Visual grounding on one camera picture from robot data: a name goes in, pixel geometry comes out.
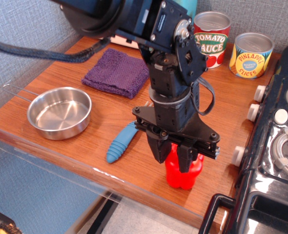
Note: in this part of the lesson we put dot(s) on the blue handled metal fork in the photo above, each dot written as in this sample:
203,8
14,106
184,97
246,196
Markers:
121,142

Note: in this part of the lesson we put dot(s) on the purple folded cloth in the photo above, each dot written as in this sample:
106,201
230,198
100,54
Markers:
117,73

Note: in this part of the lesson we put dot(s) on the black toy stove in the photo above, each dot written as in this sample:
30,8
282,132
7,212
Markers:
260,204

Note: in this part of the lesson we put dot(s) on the white stove knob upper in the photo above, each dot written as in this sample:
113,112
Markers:
259,93

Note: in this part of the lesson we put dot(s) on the toy microwave oven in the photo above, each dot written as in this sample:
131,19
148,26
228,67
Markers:
190,7

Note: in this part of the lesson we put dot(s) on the white stove knob middle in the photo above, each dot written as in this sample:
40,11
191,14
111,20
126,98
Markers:
252,112

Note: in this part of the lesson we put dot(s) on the stainless steel pan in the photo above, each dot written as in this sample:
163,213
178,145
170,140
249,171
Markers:
58,114

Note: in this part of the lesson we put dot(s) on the red toy capsicum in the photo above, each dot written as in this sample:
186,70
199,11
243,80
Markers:
174,177

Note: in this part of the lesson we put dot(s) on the clear acrylic table guard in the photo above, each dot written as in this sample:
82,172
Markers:
136,175

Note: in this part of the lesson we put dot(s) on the white stove knob lower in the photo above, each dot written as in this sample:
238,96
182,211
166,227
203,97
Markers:
237,156

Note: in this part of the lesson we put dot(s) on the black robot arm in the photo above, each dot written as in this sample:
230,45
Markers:
174,76

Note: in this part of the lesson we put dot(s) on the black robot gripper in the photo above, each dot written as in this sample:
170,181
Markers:
178,123

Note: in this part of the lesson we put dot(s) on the pineapple slices can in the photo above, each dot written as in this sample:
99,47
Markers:
250,55

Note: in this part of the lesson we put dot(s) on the white stove knob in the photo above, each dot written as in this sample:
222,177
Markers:
259,93
252,112
237,156

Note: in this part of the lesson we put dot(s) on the tomato sauce can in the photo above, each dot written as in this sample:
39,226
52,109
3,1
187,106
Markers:
211,34

